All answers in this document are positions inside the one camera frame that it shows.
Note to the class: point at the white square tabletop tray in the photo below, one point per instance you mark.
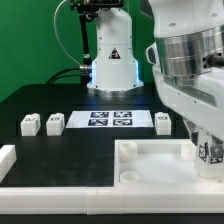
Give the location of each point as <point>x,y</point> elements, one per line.
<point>166,161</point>

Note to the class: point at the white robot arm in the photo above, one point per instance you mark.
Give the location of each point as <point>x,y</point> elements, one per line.
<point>187,58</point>

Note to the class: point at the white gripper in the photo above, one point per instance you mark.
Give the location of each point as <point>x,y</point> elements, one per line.
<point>202,104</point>

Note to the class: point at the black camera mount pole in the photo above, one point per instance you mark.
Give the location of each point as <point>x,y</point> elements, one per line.
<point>87,12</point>

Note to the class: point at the white U-shaped fence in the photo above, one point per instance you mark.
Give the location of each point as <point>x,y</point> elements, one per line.
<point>200,197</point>

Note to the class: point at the white sheet with markers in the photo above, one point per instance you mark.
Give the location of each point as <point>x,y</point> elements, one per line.
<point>110,119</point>

